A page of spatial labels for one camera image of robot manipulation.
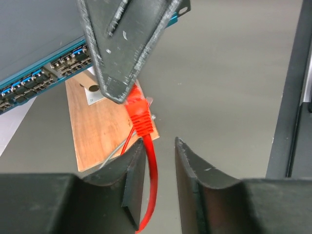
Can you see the wooden board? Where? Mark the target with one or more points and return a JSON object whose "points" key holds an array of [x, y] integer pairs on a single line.
{"points": [[98, 130]]}

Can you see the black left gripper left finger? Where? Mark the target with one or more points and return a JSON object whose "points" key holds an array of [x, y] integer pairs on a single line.
{"points": [[108, 201]]}

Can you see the metal mounting bracket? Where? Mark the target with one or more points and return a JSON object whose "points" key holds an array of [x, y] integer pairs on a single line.
{"points": [[88, 81]]}

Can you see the teal network switch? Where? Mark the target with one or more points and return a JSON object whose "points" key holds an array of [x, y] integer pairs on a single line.
{"points": [[42, 43]]}

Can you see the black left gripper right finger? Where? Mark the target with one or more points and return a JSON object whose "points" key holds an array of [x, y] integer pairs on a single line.
{"points": [[213, 202]]}

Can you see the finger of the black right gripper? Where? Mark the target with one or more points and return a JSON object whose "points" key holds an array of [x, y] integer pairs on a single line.
{"points": [[120, 36]]}

